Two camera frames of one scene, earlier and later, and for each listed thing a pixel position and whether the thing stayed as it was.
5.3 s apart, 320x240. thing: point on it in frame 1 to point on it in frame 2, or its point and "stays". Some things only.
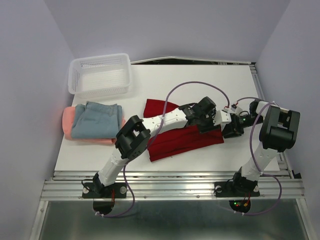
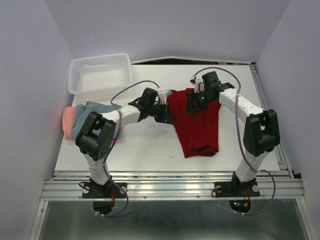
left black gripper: [210, 127] to [166, 117]
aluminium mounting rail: [172, 185] stays
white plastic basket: [100, 76] stays
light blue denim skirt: [97, 120] stays
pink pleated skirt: [67, 119] stays
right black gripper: [232, 129] to [190, 108]
